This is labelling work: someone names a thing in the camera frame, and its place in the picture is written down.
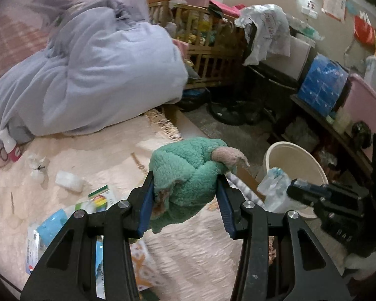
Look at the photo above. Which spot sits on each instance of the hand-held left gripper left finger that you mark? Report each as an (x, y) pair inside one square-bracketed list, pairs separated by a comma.
[(145, 207)]

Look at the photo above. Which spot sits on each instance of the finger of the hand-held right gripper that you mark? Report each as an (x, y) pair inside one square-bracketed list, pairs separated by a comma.
[(305, 191)]

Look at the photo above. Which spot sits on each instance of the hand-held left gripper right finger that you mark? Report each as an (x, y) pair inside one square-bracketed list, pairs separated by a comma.
[(226, 210)]

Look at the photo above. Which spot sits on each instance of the beige plastic bucket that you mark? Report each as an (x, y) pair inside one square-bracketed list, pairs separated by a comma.
[(296, 161)]

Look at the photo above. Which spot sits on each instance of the clear plastic packet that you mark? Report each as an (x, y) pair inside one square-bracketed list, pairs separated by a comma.
[(274, 189)]

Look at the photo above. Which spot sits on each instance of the green fleece sock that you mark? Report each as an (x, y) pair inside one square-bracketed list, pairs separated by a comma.
[(188, 175)]

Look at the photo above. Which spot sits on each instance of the colourful printed packet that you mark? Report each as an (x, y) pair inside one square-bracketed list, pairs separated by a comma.
[(101, 199)]

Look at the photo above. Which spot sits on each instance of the orange printed packet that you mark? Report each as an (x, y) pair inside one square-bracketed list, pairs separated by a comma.
[(144, 266)]

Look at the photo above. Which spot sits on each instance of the dark wooden shelf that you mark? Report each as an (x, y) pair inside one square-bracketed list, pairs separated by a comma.
[(329, 134)]

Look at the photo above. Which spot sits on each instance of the beige fluffy blanket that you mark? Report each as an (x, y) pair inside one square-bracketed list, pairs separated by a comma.
[(91, 163)]

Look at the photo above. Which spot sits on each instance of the dark round object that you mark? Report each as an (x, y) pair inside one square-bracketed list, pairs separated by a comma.
[(361, 134)]

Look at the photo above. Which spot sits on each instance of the small white packet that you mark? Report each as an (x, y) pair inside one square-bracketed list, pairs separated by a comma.
[(69, 182)]

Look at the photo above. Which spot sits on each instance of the black fan base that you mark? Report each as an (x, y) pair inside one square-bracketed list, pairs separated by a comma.
[(235, 111)]

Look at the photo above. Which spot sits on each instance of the light blue packet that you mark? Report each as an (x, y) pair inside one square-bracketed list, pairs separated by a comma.
[(48, 229)]

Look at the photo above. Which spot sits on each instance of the pink storage bin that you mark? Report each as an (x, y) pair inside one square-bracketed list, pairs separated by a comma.
[(368, 106)]

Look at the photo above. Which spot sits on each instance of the blue tissue pack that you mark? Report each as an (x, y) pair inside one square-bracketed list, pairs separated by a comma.
[(322, 84)]

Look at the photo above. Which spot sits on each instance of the grey box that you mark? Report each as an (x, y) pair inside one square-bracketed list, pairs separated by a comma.
[(299, 56)]

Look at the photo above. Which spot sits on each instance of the pink cloth with rings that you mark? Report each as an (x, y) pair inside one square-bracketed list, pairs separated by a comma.
[(7, 153)]

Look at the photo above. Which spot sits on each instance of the lavender duvet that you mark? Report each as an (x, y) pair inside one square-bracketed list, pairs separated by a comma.
[(91, 69)]

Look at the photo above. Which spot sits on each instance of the wooden crib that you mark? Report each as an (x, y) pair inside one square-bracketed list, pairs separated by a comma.
[(206, 56)]

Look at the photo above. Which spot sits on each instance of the white plastic bag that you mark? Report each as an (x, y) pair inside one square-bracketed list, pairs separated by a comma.
[(266, 28)]

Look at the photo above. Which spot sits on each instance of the pink striped sheet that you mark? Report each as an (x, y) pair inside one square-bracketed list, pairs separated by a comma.
[(12, 34)]

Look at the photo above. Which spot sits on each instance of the red wall decoration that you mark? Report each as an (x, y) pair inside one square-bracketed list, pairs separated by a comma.
[(365, 31)]

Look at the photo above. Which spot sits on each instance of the wall poster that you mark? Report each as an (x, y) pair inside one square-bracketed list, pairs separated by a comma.
[(333, 3)]

